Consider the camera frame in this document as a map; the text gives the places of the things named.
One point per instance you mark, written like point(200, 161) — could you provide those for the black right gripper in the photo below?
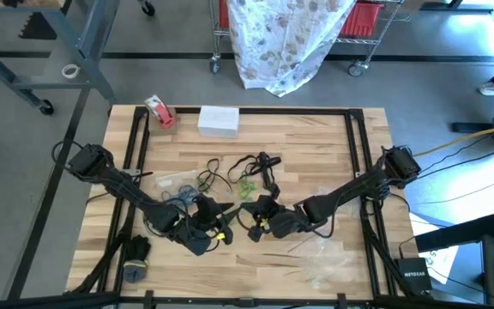
point(266, 210)

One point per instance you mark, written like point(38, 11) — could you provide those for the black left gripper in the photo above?
point(207, 212)

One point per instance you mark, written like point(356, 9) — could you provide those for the dark navy rubber band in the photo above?
point(272, 189)

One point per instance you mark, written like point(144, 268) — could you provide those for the dark blue rubber band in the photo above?
point(189, 191)

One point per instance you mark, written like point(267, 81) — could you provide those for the wide blue rubber band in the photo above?
point(170, 196)

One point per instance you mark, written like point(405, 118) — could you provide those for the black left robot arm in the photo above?
point(122, 184)

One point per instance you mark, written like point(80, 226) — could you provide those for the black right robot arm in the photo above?
point(350, 189)

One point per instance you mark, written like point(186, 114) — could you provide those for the thin green rubber band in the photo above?
point(247, 186)

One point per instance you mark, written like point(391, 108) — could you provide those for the wide green rubber band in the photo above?
point(203, 186)

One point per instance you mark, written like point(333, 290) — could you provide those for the white box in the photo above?
point(218, 121)

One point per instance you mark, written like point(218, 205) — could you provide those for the brown cardboard box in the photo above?
point(163, 132)

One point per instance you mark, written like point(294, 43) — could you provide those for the black and grey glove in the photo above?
point(137, 251)

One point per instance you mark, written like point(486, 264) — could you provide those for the small red-striped zip bag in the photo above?
point(328, 270)

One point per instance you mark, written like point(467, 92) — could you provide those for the red tape dispenser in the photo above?
point(161, 112)

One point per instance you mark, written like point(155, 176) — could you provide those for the red plastic bin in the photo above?
point(360, 19)
point(223, 13)

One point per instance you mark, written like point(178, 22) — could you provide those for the white paper sheet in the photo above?
point(440, 257)

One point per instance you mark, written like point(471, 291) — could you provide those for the black floor beam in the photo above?
point(457, 234)

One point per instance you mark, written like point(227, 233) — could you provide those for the white tape roll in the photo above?
point(70, 65)

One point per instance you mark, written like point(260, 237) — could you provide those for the black caster wheel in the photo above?
point(147, 7)

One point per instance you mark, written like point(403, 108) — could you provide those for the black jagged foam piece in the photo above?
point(37, 28)

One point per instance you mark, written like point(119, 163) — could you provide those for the black desk foot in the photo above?
point(457, 7)

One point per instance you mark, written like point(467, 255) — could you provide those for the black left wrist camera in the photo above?
point(225, 234)

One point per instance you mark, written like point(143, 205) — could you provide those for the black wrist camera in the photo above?
point(255, 234)
point(225, 234)

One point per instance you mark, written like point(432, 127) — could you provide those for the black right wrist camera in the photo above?
point(255, 234)

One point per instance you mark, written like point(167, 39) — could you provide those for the black aluminium table frame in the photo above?
point(272, 110)

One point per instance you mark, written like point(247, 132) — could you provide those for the black network switch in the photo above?
point(414, 274)

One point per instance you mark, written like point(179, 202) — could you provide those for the workbench with grey frame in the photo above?
point(97, 43)

